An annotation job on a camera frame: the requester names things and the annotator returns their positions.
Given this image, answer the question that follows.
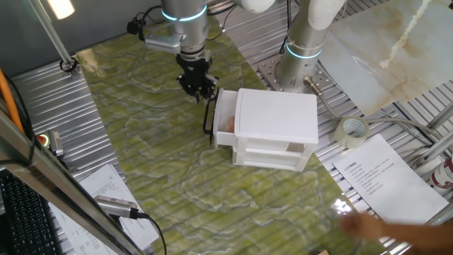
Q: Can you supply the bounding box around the paper sheet with printed tables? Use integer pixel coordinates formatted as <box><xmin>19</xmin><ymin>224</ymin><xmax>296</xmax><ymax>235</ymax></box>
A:
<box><xmin>47</xmin><ymin>163</ymin><xmax>160</xmax><ymax>255</ymax></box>

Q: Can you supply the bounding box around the person forearm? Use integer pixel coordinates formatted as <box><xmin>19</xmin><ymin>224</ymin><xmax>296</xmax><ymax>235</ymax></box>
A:
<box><xmin>382</xmin><ymin>221</ymin><xmax>453</xmax><ymax>255</ymax></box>

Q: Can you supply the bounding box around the clear tape roll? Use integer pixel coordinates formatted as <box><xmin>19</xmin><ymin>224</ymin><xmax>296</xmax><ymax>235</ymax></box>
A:
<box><xmin>332</xmin><ymin>115</ymin><xmax>371</xmax><ymax>149</ymax></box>

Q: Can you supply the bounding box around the silver camera on stand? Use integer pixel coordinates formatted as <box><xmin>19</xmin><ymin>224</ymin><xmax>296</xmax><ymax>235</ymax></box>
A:
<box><xmin>93</xmin><ymin>195</ymin><xmax>141</xmax><ymax>220</ymax></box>

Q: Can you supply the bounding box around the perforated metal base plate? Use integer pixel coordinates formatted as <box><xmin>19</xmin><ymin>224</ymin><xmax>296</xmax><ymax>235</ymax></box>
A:
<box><xmin>257</xmin><ymin>55</ymin><xmax>337</xmax><ymax>96</ymax></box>

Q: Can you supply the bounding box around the green marble pattern mat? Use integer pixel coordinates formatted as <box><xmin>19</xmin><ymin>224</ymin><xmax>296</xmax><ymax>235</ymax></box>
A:
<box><xmin>75</xmin><ymin>8</ymin><xmax>390</xmax><ymax>255</ymax></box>

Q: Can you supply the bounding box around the red and white can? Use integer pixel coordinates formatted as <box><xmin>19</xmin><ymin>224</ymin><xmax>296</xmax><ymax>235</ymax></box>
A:
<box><xmin>430</xmin><ymin>155</ymin><xmax>453</xmax><ymax>194</ymax></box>

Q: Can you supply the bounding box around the beige marble pattern sheet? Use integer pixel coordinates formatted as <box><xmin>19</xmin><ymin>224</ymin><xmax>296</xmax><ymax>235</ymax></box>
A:
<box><xmin>318</xmin><ymin>0</ymin><xmax>453</xmax><ymax>117</ymax></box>

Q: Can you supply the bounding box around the white drawer with black handle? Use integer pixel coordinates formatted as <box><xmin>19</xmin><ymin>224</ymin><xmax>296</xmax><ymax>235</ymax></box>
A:
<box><xmin>202</xmin><ymin>88</ymin><xmax>289</xmax><ymax>154</ymax></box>

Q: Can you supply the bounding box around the aluminium frame bar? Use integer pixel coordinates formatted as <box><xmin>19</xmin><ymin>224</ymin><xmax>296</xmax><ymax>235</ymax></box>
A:
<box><xmin>0</xmin><ymin>106</ymin><xmax>144</xmax><ymax>255</ymax></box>

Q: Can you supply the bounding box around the person hand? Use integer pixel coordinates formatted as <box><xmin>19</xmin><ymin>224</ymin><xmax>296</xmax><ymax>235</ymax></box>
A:
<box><xmin>340</xmin><ymin>212</ymin><xmax>386</xmax><ymax>242</ymax></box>

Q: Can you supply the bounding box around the paper sheet with text lines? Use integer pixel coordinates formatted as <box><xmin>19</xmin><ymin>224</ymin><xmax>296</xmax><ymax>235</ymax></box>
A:
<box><xmin>332</xmin><ymin>133</ymin><xmax>450</xmax><ymax>227</ymax></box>

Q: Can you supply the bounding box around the red emergency stop button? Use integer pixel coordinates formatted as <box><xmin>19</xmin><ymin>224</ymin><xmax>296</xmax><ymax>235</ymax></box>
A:
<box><xmin>35</xmin><ymin>130</ymin><xmax>64</xmax><ymax>157</ymax></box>

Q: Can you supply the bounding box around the black keyboard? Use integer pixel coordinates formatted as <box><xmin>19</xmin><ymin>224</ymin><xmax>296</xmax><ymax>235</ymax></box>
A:
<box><xmin>0</xmin><ymin>169</ymin><xmax>63</xmax><ymax>255</ymax></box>

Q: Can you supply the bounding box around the aluminium profile bar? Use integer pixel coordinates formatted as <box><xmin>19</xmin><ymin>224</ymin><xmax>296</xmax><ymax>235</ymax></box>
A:
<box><xmin>426</xmin><ymin>101</ymin><xmax>453</xmax><ymax>130</ymax></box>
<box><xmin>410</xmin><ymin>130</ymin><xmax>453</xmax><ymax>169</ymax></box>

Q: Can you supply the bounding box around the glowing lamp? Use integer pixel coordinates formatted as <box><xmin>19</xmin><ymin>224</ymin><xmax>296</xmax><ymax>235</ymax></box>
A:
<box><xmin>45</xmin><ymin>0</ymin><xmax>76</xmax><ymax>21</ymax></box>

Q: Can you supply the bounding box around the black cable along arm base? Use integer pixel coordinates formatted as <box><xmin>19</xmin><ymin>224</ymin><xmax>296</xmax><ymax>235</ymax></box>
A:
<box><xmin>279</xmin><ymin>0</ymin><xmax>292</xmax><ymax>56</ymax></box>

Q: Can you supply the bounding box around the white plain drawer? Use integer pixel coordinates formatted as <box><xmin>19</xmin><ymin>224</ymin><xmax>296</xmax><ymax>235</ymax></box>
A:
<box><xmin>243</xmin><ymin>150</ymin><xmax>304</xmax><ymax>168</ymax></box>

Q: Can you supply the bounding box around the black cable of stand camera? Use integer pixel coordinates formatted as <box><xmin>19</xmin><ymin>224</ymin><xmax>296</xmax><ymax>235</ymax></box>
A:
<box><xmin>136</xmin><ymin>211</ymin><xmax>168</xmax><ymax>255</ymax></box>

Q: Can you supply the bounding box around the grey hose with metal connector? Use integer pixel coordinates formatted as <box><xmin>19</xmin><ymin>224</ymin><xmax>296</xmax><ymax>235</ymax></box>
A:
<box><xmin>303</xmin><ymin>76</ymin><xmax>453</xmax><ymax>142</ymax></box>

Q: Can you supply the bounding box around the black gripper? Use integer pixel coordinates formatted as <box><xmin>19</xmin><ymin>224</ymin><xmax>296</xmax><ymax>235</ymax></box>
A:
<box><xmin>176</xmin><ymin>50</ymin><xmax>218</xmax><ymax>103</ymax></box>

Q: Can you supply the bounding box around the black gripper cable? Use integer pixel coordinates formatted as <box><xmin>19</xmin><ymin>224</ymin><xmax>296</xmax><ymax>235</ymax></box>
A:
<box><xmin>206</xmin><ymin>2</ymin><xmax>238</xmax><ymax>42</ymax></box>

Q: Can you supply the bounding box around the orange tube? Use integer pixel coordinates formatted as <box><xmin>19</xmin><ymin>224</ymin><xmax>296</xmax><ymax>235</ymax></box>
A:
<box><xmin>0</xmin><ymin>69</ymin><xmax>25</xmax><ymax>135</ymax></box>

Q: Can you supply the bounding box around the silver pole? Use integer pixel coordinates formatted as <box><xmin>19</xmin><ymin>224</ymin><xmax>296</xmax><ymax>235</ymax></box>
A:
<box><xmin>26</xmin><ymin>0</ymin><xmax>81</xmax><ymax>75</ymax></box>

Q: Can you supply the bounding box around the black camera cable with plug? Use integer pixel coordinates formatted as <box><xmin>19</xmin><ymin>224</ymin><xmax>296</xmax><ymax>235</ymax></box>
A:
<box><xmin>126</xmin><ymin>4</ymin><xmax>164</xmax><ymax>40</ymax></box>

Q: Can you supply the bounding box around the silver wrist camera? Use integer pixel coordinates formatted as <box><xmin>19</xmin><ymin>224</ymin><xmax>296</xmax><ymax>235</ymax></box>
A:
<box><xmin>144</xmin><ymin>33</ymin><xmax>182</xmax><ymax>55</ymax></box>

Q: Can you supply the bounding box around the white plastic drawer cabinet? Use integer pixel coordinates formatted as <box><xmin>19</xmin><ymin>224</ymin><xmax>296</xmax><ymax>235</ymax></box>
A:
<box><xmin>231</xmin><ymin>87</ymin><xmax>320</xmax><ymax>174</ymax></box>

